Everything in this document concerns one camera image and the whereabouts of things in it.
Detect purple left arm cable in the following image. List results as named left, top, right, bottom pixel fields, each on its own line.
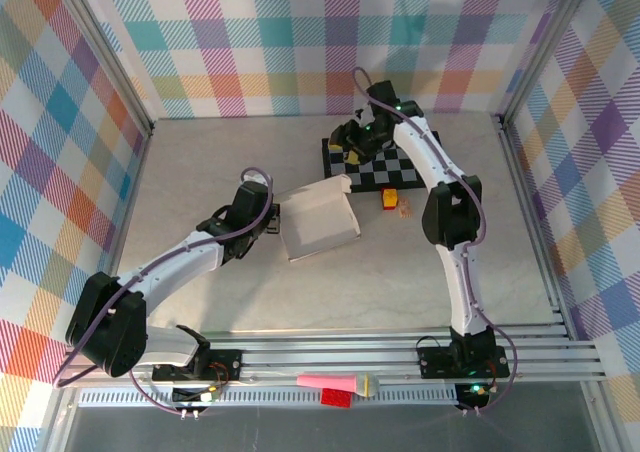
left=52, top=166, right=277, bottom=417

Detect aluminium table side rail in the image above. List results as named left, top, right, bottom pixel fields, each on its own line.
left=497, top=116, right=574, bottom=341

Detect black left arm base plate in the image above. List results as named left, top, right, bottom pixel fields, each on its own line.
left=152, top=349, right=244, bottom=381

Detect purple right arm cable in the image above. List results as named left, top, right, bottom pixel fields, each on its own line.
left=352, top=66, right=519, bottom=417

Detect red toy brick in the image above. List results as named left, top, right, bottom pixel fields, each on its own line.
left=320, top=387, right=354, bottom=410

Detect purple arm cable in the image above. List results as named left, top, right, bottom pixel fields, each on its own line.
left=352, top=66, right=519, bottom=417
left=52, top=166, right=277, bottom=417

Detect aluminium mounting rail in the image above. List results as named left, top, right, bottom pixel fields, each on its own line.
left=54, top=329, right=609, bottom=387

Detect slotted grey cable duct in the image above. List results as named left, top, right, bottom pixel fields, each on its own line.
left=77, top=389, right=466, bottom=407

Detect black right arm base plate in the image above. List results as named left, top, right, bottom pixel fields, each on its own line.
left=417, top=346, right=511, bottom=379

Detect white paper box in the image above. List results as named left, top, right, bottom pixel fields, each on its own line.
left=273, top=174, right=362, bottom=264

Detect aluminium frame post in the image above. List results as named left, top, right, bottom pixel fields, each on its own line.
left=49, top=0, right=155, bottom=136
left=492, top=0, right=596, bottom=128

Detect pink toy microphone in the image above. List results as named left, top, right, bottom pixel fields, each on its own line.
left=295, top=372, right=381, bottom=399

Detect small black controller board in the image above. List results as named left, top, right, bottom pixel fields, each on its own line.
left=172, top=386, right=222, bottom=405
left=455, top=382, right=490, bottom=408

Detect black grey chessboard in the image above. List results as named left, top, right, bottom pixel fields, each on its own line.
left=321, top=130, right=452, bottom=196

